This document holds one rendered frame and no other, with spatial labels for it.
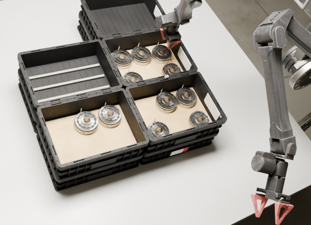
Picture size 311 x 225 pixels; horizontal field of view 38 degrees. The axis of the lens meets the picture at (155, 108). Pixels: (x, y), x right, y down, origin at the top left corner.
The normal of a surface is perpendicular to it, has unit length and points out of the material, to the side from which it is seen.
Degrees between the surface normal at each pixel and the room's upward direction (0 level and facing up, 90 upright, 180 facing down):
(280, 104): 38
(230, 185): 0
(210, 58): 0
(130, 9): 0
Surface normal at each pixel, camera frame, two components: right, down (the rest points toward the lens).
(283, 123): 0.40, -0.10
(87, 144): 0.23, -0.56
